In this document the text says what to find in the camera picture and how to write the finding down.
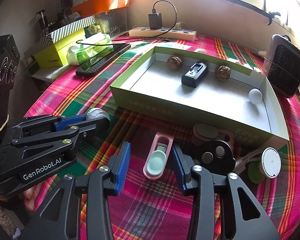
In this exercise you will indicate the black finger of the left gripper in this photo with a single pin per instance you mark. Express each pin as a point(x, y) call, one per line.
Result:
point(89, 128)

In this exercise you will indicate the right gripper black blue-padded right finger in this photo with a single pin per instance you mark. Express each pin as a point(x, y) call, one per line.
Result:
point(242, 216)

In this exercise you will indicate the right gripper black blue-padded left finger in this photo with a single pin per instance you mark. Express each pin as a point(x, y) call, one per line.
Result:
point(58, 217)

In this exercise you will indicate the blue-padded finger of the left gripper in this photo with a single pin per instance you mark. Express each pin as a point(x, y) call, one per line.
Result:
point(64, 122)

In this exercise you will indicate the small clear white jar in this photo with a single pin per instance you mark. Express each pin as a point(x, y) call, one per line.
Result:
point(95, 113)

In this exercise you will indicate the green spool with white top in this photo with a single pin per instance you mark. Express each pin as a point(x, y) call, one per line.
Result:
point(265, 165)

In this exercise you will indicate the pink case with mint oval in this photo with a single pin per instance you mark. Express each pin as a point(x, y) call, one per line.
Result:
point(158, 156)

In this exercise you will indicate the black round disc with buttons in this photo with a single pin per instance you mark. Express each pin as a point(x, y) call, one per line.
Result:
point(216, 156)

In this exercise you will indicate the black clear-ended small device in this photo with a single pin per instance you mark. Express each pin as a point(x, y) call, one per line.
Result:
point(193, 77)

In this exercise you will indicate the white round knob gadget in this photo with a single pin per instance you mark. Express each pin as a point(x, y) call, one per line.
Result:
point(255, 96)

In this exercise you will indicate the person's hand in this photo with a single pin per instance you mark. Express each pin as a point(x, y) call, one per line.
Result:
point(30, 196)

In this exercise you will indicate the black smartphone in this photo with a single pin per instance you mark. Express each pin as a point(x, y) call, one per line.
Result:
point(97, 63)

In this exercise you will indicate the yellow green box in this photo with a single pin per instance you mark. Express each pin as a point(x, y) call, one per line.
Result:
point(55, 54)

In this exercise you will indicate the green wet wipes pack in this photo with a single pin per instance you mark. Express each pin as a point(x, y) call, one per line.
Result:
point(87, 48)

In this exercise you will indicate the plaid bed cover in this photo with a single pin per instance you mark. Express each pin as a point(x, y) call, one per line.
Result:
point(157, 209)

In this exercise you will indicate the left brown walnut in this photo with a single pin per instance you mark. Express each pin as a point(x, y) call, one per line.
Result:
point(174, 63)

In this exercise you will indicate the brown walnut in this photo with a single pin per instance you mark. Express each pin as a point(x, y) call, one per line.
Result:
point(174, 63)
point(222, 73)

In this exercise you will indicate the shallow green white cardboard box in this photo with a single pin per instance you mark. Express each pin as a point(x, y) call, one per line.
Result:
point(147, 86)

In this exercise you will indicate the black charger adapter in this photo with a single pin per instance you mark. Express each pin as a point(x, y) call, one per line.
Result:
point(155, 21)

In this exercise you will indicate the orange plastic tray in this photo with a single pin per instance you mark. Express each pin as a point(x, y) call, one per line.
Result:
point(93, 7)

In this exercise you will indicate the white power strip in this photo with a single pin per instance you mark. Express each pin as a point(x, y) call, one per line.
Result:
point(181, 34)

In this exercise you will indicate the right brown walnut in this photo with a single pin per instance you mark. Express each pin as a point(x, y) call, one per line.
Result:
point(222, 73)

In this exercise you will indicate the grey black space heater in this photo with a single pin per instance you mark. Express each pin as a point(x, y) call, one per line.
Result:
point(281, 65)

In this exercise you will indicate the black camera box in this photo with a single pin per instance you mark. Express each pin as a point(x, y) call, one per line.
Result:
point(9, 60)

